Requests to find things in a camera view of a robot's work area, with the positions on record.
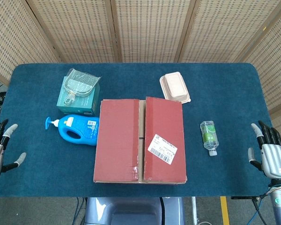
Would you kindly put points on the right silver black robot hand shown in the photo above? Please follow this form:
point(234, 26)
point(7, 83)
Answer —
point(275, 159)

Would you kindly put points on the red taped cardboard box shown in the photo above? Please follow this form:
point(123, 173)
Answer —
point(119, 140)

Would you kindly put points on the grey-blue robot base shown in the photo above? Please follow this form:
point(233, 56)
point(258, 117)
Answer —
point(131, 211)

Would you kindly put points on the teal boxed item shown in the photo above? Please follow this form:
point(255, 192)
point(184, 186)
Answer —
point(84, 105)

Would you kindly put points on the black bar under table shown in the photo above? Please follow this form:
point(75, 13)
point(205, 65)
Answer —
point(243, 198)

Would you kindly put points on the clear bottle with green label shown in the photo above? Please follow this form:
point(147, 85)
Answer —
point(209, 136)

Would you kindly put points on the blue pump detergent bottle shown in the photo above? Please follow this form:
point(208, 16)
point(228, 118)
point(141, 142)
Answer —
point(82, 126)

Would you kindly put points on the white pole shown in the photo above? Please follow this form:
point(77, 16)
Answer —
point(194, 211)

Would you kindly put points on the green scoop in plastic bag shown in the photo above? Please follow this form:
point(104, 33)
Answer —
point(79, 82)

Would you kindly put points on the beige lidded food container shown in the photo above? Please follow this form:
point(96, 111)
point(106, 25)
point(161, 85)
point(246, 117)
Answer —
point(175, 86)

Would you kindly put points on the blue table cloth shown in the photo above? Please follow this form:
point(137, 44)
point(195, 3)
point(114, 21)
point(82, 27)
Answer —
point(135, 77)

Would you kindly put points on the woven folding screen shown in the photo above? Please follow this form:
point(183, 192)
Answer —
point(150, 28)

